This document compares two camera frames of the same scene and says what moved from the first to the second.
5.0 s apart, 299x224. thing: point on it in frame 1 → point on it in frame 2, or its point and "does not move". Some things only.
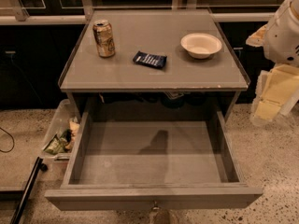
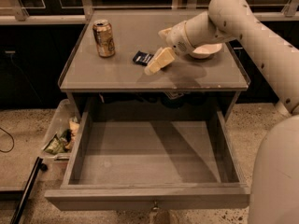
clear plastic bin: x=63 y=136 does not move
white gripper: x=281 y=37 → x=177 y=40
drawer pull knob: x=156 y=207 does not move
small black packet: x=150 y=60 does not move
